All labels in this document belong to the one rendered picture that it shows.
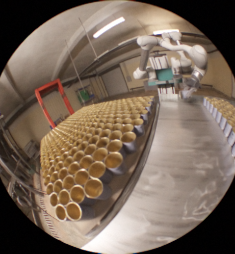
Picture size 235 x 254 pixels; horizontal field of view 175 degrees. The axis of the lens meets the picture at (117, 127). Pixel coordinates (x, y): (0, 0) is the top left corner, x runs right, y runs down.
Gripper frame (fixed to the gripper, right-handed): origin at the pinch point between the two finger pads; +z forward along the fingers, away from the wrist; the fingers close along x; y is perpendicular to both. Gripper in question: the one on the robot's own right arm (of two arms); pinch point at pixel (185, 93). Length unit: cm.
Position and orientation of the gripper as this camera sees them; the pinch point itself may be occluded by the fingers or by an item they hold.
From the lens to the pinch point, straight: 69.4
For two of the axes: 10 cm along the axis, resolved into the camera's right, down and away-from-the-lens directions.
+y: -8.8, -4.8, -0.7
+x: -2.5, 5.8, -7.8
